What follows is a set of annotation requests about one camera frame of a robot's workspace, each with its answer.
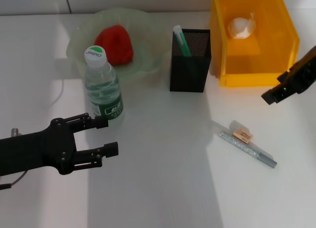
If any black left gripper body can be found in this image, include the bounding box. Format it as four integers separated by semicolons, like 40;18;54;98
0;118;78;176

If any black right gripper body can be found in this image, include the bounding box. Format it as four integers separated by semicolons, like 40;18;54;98
289;44;316;94

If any clear water bottle green label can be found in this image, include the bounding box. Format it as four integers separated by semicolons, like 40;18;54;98
84;45;125;126

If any white paper ball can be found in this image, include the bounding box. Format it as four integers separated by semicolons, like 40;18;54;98
227;12;256;39

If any orange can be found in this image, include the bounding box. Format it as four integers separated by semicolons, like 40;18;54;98
94;25;134;67

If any mint green pen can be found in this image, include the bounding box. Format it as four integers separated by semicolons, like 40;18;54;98
172;25;193;58

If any white eraser tan sleeve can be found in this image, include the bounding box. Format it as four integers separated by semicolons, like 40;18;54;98
229;119;254;143

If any silver glitter pen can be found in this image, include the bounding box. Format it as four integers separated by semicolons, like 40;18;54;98
217;130;277;169

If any black mesh pen holder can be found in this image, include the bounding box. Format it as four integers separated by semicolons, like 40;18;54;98
169;28;212;92

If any green glass fruit plate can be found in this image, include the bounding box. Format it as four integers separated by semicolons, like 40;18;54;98
66;7;171;85

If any yellow plastic bin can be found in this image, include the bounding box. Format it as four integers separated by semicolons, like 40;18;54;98
209;0;301;87

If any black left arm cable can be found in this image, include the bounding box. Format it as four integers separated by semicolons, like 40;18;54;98
0;170;28;191

